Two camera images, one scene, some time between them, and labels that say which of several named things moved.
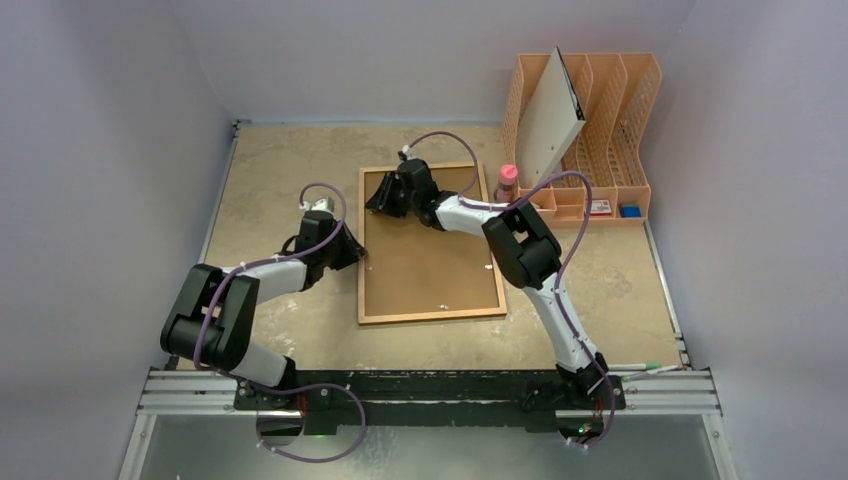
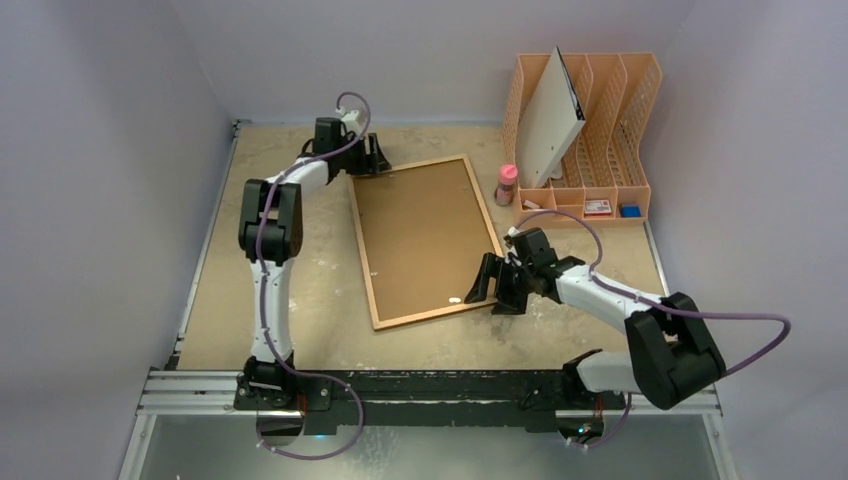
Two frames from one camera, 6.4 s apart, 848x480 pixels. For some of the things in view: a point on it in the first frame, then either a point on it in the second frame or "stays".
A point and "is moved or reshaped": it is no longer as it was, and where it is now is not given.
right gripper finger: x=389 y=196 to x=490 y=266
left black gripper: x=350 y=249 to x=375 y=162
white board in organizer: x=549 y=121 stays
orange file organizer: x=603 y=181 stays
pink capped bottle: x=505 y=192 stays
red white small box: x=600 y=207 stays
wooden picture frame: x=397 y=318 is moved or reshaped
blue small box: x=630 y=211 stays
